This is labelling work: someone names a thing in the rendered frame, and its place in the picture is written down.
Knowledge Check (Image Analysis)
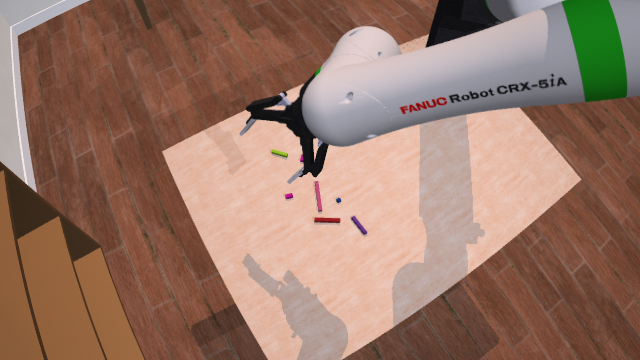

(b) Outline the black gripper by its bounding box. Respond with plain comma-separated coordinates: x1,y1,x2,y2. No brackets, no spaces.
239,91,329,184

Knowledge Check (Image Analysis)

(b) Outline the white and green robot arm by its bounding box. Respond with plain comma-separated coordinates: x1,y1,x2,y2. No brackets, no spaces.
299,0,640,147

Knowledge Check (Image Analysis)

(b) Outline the lime green rod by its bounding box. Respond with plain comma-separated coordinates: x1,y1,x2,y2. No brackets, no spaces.
271,149,288,158

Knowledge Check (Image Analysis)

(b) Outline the purple rod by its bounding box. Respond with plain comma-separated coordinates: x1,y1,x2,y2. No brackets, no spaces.
351,216,367,235

